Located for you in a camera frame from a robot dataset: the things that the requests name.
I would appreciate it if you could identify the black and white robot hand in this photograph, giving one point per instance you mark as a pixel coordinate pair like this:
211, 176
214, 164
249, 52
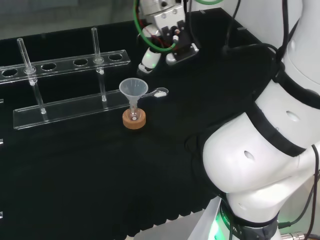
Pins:
170, 17

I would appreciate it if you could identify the clear plastic funnel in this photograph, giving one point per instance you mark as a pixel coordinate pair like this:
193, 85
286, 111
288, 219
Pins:
133, 87

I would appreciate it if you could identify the clear glass weighing funnel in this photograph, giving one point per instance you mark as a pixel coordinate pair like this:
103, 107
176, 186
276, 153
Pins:
160, 93

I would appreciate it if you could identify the clear round-bottom flask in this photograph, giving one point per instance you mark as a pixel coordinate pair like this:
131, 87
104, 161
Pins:
134, 115

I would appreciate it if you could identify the clear acrylic funnel stand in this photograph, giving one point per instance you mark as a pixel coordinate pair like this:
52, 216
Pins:
62, 106

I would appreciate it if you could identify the black bench cloth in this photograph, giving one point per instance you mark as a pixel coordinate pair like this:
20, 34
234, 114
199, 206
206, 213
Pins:
100, 175

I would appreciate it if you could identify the pale mounting board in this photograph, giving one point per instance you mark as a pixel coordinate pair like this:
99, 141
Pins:
175, 227

